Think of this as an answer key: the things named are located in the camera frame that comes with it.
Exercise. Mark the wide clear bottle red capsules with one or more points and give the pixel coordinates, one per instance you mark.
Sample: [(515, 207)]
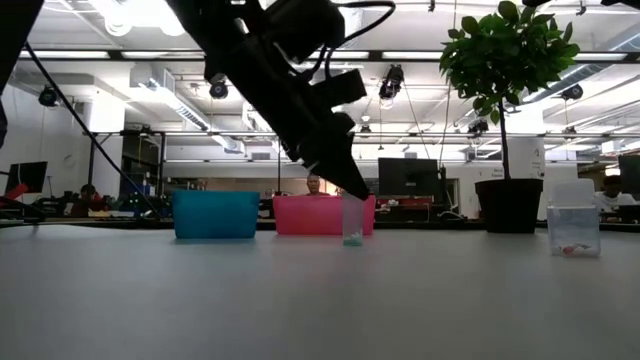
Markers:
[(573, 230)]

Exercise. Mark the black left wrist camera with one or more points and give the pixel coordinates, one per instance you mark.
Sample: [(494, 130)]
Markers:
[(342, 89)]

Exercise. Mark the blue plastic bin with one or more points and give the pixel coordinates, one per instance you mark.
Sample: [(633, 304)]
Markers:
[(215, 215)]

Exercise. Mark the green medicine bottle white cap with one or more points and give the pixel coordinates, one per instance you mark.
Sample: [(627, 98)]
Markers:
[(352, 225)]

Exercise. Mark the black ceiling spotlight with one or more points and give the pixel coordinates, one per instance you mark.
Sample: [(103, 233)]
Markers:
[(47, 96), (571, 92), (477, 126), (392, 82), (218, 90)]

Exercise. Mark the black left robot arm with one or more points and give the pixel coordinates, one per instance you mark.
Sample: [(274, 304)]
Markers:
[(305, 30)]

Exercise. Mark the red desk item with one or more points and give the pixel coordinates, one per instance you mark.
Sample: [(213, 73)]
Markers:
[(15, 191)]

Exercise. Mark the red plastic bin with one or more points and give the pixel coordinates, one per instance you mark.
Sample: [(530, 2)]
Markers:
[(310, 215)]

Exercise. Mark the green leafy plant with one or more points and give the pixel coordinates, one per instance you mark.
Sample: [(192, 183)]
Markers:
[(505, 55)]

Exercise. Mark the large black monitor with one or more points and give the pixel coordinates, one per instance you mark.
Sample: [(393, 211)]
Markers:
[(407, 177)]

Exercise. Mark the small black monitor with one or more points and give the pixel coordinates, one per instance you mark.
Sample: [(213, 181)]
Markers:
[(27, 177)]

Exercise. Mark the black plant pot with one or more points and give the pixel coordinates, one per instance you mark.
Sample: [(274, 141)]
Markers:
[(505, 205)]

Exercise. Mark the person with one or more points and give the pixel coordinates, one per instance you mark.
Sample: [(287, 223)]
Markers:
[(89, 196), (314, 184), (612, 192)]

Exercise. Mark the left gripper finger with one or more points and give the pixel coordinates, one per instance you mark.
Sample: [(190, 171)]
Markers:
[(345, 170)]

